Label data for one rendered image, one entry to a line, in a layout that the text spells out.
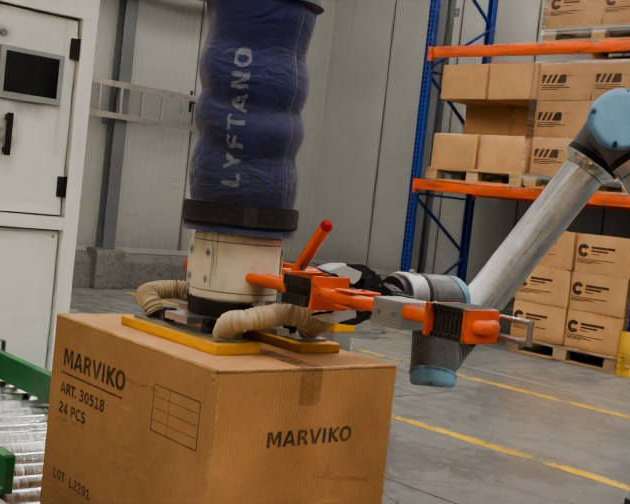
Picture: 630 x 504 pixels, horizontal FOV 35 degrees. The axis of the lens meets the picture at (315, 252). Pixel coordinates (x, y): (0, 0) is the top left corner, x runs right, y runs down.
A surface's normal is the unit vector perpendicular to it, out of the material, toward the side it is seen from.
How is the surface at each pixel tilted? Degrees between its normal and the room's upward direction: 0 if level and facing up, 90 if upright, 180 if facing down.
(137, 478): 90
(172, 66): 90
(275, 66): 76
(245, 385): 90
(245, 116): 70
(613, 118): 80
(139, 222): 90
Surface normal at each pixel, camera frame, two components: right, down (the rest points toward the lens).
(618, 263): -0.69, -0.02
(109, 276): 0.69, 0.11
